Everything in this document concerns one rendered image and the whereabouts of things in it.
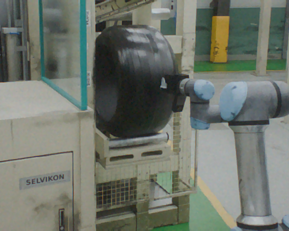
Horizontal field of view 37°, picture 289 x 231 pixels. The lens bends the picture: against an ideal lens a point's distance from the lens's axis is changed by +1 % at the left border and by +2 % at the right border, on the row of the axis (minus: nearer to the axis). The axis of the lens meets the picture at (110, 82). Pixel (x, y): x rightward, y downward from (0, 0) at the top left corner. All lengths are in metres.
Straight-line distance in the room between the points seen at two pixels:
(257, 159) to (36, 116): 0.65
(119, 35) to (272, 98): 0.92
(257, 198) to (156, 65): 0.86
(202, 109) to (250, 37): 10.59
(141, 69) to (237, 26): 10.19
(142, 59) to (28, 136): 0.87
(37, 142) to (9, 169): 0.10
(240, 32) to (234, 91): 10.83
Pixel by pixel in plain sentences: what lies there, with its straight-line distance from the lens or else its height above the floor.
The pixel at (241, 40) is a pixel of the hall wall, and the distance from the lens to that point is 12.14.
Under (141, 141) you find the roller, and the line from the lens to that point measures 2.13.
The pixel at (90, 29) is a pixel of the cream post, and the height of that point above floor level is 1.46.
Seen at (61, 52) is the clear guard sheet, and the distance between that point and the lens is 1.44.
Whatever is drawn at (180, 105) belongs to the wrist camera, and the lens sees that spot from 1.84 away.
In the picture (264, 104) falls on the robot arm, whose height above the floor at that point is 1.29.
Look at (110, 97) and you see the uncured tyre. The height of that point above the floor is 1.04.
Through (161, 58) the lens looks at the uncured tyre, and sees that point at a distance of 1.98.
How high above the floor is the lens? 1.59
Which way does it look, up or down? 11 degrees down
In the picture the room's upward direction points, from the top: straight up
